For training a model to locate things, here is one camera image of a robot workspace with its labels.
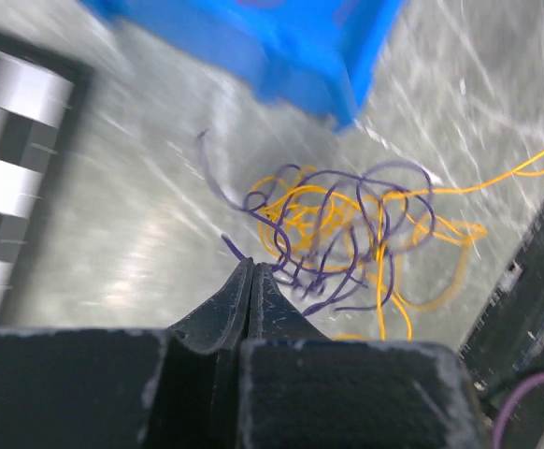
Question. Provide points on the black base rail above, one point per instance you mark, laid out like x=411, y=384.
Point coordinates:
x=505, y=337

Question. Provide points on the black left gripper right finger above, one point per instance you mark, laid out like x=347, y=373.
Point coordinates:
x=298, y=389

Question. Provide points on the blue three-compartment plastic bin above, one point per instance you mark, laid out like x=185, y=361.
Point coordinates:
x=316, y=55

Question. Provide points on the black white chessboard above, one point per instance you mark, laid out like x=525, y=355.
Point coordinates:
x=42, y=95

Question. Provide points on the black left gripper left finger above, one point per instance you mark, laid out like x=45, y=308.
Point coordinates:
x=79, y=388

